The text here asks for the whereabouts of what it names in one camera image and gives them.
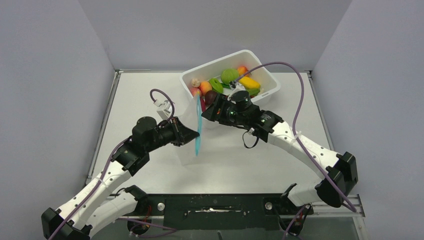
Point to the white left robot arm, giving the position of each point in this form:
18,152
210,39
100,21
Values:
87,212

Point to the green cabbage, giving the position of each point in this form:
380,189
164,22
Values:
229,75

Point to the dark red apple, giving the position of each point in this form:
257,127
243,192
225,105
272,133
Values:
209,97

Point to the beige garlic bulb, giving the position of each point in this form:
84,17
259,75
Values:
195,83

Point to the green leafy vegetable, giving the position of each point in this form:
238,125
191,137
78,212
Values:
253,92

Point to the orange peach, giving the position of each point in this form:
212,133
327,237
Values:
205,87
243,71

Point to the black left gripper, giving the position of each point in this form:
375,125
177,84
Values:
182,134

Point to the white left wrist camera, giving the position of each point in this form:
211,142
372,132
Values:
165,109

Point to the clear zip top bag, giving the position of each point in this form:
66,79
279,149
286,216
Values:
192,119

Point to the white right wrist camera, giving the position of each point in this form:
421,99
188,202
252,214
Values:
235,87

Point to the white plastic bin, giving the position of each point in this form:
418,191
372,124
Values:
213,69

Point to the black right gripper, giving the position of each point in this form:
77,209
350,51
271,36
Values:
221,102

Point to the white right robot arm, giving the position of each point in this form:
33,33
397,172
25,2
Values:
337,172

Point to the green bell pepper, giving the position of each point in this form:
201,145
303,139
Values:
216,85

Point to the green chili pepper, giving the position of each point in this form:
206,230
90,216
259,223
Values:
225,86

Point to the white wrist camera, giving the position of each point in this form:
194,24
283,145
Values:
235,87
165,109

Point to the yellow mango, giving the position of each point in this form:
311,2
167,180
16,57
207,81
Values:
249,83

